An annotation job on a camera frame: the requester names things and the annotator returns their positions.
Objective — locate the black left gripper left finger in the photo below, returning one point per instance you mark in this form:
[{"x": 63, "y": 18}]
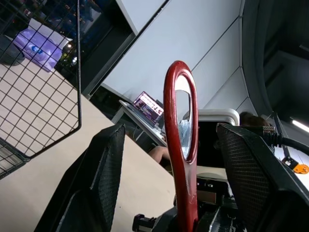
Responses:
[{"x": 106, "y": 174}]

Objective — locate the long ceiling light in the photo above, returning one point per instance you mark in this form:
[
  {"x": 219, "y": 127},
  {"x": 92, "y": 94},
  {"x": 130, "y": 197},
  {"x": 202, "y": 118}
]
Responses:
[{"x": 300, "y": 126}]

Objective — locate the black stand with orange part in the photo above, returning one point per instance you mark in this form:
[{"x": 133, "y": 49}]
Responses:
[{"x": 287, "y": 154}]

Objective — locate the seated person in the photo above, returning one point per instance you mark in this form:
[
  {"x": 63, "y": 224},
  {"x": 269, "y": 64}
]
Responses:
[{"x": 253, "y": 120}]

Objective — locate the grey desk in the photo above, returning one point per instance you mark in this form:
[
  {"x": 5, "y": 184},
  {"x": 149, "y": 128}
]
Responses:
[{"x": 144, "y": 125}]

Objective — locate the dark grey round container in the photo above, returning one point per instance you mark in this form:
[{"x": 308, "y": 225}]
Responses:
[{"x": 10, "y": 52}]

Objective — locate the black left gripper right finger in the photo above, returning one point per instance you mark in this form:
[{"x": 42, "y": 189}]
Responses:
[{"x": 251, "y": 174}]

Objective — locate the red bottle opener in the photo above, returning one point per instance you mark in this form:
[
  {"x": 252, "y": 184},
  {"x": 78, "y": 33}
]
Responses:
[{"x": 174, "y": 149}]

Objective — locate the purple tissue box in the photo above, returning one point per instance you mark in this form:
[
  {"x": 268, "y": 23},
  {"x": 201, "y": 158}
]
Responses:
[{"x": 36, "y": 49}]

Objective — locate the open laptop with purple screen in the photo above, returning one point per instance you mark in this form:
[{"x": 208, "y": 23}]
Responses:
[{"x": 150, "y": 108}]

